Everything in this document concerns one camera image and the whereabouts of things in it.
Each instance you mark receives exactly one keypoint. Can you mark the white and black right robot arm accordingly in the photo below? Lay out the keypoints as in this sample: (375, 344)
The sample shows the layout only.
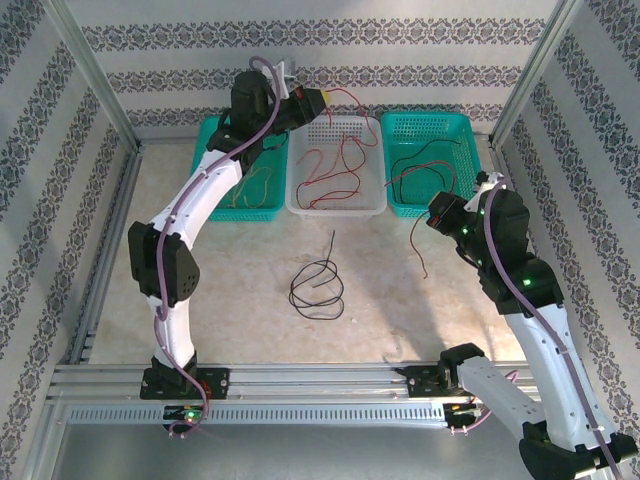
(542, 360)

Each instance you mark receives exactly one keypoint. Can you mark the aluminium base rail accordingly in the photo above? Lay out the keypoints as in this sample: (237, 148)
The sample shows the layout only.
(320, 380)

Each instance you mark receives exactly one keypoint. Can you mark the grey sheet metal panel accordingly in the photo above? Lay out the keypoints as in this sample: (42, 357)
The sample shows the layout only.
(320, 455)

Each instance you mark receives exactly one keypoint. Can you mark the small circuit board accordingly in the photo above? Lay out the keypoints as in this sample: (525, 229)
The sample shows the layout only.
(462, 410)
(187, 414)

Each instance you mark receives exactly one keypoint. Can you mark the aluminium side rail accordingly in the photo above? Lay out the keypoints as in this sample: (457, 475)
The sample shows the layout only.
(123, 200)
(506, 159)

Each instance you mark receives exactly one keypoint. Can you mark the aluminium frame post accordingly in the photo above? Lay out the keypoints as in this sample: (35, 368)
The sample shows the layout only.
(536, 75)
(98, 75)

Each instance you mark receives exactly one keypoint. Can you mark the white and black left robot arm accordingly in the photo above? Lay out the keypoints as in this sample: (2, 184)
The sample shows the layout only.
(210, 197)

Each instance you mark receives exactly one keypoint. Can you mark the white plastic basket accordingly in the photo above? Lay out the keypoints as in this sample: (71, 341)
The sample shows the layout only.
(305, 135)

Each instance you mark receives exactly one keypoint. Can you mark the teal plastic basket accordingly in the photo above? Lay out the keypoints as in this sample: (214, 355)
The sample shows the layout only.
(250, 216)
(425, 130)

